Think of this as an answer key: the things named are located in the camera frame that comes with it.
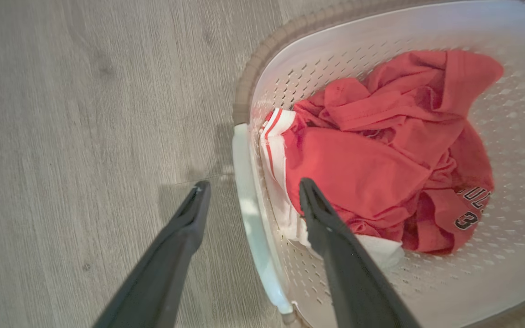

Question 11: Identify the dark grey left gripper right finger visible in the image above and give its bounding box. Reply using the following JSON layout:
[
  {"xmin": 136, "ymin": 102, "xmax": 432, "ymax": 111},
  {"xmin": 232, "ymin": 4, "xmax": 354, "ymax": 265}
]
[{"xmin": 299, "ymin": 178, "xmax": 422, "ymax": 328}]

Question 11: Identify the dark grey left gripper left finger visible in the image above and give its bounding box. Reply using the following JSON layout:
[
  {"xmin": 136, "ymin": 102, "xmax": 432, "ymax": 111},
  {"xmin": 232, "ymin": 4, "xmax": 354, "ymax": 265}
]
[{"xmin": 93, "ymin": 180, "xmax": 211, "ymax": 328}]

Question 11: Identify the white perforated plastic laundry basket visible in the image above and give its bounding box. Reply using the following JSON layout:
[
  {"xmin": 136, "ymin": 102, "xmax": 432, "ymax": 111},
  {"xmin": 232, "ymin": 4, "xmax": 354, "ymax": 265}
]
[{"xmin": 232, "ymin": 0, "xmax": 525, "ymax": 328}]

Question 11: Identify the red jersey with white trim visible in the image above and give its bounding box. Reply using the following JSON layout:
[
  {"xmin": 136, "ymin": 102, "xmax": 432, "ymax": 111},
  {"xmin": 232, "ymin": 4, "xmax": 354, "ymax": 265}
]
[{"xmin": 259, "ymin": 49, "xmax": 504, "ymax": 270}]

